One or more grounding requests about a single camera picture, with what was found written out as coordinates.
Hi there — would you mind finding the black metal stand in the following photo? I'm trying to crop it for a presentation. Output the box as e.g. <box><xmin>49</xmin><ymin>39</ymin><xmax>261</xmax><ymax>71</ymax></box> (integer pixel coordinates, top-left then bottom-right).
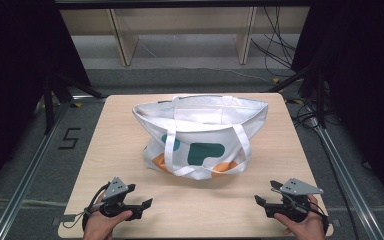
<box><xmin>265</xmin><ymin>61</ymin><xmax>328</xmax><ymax>130</ymax></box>
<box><xmin>42</xmin><ymin>72</ymin><xmax>105</xmax><ymax>135</ymax></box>

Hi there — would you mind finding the black curtain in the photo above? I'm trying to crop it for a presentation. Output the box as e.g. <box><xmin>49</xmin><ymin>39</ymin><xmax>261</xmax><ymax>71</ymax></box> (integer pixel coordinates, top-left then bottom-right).
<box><xmin>0</xmin><ymin>0</ymin><xmax>93</xmax><ymax>201</ymax></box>
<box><xmin>291</xmin><ymin>0</ymin><xmax>384</xmax><ymax>214</ymax></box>

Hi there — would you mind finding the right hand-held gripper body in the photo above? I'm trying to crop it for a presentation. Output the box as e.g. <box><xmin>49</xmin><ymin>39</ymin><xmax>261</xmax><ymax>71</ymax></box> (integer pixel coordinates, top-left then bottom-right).
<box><xmin>264</xmin><ymin>177</ymin><xmax>325</xmax><ymax>224</ymax></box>

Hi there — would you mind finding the tangle of black cables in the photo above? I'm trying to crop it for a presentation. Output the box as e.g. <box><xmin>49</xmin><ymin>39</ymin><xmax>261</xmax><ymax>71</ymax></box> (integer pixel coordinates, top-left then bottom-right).
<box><xmin>284</xmin><ymin>96</ymin><xmax>339</xmax><ymax>132</ymax></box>

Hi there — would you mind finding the bundle of black floor cables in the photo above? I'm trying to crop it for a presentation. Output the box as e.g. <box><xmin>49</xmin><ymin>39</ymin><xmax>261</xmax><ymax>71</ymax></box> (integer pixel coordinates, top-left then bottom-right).
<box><xmin>250</xmin><ymin>5</ymin><xmax>298</xmax><ymax>70</ymax></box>

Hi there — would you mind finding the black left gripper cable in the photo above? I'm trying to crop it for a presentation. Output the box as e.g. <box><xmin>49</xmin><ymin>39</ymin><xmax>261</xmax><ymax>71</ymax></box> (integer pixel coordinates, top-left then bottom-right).
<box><xmin>62</xmin><ymin>182</ymin><xmax>110</xmax><ymax>232</ymax></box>

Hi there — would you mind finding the white canvas tote bag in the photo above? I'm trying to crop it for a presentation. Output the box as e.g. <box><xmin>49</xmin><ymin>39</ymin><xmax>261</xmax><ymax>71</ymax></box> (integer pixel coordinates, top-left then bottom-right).
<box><xmin>132</xmin><ymin>94</ymin><xmax>270</xmax><ymax>181</ymax></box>

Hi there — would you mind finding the person's left hand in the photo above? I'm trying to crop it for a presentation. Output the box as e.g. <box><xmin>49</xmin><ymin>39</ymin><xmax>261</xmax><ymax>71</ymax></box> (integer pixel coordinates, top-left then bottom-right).
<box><xmin>82</xmin><ymin>193</ymin><xmax>134</xmax><ymax>240</ymax></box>

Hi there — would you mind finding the light wooden shelf unit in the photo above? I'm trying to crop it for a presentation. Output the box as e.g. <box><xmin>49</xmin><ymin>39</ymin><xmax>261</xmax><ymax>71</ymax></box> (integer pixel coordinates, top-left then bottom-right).
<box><xmin>59</xmin><ymin>5</ymin><xmax>312</xmax><ymax>67</ymax></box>

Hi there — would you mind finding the aluminium floor rail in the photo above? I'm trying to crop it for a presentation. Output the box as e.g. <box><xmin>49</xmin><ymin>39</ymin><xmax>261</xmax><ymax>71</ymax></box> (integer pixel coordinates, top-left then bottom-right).
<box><xmin>308</xmin><ymin>116</ymin><xmax>384</xmax><ymax>240</ymax></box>
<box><xmin>0</xmin><ymin>96</ymin><xmax>108</xmax><ymax>240</ymax></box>

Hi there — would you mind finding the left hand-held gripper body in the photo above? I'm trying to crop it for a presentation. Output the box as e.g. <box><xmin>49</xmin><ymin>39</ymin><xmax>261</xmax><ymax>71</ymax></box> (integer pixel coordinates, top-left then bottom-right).
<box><xmin>98</xmin><ymin>176</ymin><xmax>144</xmax><ymax>222</ymax></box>

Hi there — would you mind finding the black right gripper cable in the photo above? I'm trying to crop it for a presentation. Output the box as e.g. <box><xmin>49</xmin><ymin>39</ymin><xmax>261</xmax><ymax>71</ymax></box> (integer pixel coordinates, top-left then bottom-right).
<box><xmin>308</xmin><ymin>199</ymin><xmax>330</xmax><ymax>235</ymax></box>

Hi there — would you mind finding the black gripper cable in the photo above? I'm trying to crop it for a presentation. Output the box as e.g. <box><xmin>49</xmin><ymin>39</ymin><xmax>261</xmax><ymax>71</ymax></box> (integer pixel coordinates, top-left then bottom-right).
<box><xmin>308</xmin><ymin>199</ymin><xmax>330</xmax><ymax>235</ymax></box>
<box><xmin>62</xmin><ymin>182</ymin><xmax>110</xmax><ymax>232</ymax></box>

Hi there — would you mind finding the person's right hand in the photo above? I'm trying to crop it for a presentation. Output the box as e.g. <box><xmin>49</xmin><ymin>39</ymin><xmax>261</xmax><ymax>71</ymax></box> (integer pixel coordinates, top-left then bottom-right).
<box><xmin>273</xmin><ymin>194</ymin><xmax>328</xmax><ymax>240</ymax></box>

